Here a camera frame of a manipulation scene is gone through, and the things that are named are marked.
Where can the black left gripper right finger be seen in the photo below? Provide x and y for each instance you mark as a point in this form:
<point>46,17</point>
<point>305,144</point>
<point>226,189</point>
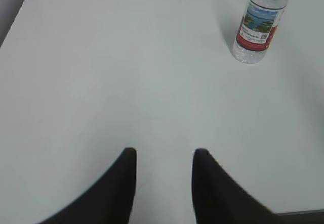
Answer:
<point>217,198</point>

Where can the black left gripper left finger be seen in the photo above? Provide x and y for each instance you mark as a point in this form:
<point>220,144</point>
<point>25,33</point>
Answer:
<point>109,200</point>

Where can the clear plastic water bottle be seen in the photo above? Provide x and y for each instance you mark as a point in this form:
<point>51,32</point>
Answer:
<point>257,28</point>

